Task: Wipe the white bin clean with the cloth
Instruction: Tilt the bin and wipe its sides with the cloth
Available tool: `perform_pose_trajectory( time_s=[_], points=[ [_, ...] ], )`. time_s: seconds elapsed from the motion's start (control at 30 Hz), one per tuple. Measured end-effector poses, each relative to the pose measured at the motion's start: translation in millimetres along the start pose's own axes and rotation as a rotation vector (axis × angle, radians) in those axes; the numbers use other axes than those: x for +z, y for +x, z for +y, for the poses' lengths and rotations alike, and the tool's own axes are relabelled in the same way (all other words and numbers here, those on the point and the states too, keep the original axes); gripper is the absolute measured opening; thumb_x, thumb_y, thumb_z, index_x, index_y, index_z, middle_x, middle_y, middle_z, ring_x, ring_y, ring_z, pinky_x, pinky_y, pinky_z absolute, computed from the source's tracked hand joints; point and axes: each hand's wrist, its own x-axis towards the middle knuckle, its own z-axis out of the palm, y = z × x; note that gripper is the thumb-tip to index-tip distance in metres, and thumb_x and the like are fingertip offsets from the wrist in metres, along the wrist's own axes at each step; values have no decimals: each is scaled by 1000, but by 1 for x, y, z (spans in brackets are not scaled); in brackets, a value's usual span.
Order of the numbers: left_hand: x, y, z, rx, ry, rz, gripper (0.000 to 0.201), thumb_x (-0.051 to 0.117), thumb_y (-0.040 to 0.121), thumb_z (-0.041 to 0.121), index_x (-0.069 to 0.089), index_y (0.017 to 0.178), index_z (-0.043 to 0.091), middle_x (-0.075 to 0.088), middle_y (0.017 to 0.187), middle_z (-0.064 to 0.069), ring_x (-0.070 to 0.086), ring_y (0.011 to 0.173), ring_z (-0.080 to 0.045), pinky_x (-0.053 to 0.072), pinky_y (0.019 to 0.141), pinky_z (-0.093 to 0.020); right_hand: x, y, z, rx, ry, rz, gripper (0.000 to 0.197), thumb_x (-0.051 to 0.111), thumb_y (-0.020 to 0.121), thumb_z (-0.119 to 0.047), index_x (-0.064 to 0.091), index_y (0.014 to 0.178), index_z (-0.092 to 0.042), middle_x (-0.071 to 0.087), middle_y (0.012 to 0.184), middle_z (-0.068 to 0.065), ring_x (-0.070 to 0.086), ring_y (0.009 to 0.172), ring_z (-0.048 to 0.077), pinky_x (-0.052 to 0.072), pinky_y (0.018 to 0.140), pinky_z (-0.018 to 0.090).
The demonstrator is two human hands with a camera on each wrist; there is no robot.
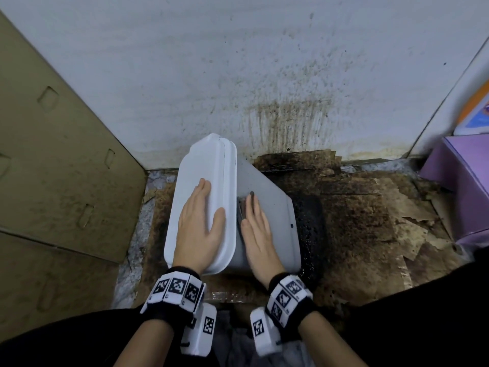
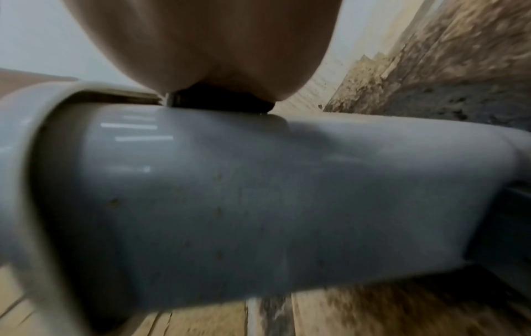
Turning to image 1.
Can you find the wrist marker band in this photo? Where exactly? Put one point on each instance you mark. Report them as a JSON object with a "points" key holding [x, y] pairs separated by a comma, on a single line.
{"points": [[284, 305], [179, 301]]}

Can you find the person's left forearm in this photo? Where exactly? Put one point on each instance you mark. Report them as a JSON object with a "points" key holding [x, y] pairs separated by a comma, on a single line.
{"points": [[147, 345]]}

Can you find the brown cardboard panel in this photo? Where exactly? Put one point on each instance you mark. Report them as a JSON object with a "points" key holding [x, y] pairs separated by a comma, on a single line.
{"points": [[57, 187]]}

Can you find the person's left hand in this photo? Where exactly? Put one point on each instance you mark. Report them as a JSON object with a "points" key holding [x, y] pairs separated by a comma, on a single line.
{"points": [[196, 233]]}

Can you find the person's right hand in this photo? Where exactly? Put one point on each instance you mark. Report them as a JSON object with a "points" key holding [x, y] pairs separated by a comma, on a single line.
{"points": [[259, 244]]}

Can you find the right wrist marker band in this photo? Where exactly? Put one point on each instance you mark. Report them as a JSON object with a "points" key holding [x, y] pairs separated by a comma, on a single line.
{"points": [[284, 305]]}

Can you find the stained brown cardboard sheet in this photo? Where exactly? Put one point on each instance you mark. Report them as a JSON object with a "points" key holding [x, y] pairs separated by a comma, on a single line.
{"points": [[363, 233]]}

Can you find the person's black clothing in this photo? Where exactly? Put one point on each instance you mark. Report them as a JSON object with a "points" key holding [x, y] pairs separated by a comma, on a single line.
{"points": [[420, 317]]}

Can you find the white lidded trash bin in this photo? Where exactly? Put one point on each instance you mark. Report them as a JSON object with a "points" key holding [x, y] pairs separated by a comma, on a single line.
{"points": [[229, 210]]}

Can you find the left wrist marker band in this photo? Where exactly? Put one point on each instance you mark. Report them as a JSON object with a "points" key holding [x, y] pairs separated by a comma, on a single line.
{"points": [[179, 301]]}

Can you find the purple cardboard display box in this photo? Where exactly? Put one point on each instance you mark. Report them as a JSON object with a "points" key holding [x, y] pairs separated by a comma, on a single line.
{"points": [[462, 187]]}

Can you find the white bottle blue orange label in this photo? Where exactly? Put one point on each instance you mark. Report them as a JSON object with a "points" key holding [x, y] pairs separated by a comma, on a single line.
{"points": [[473, 110]]}

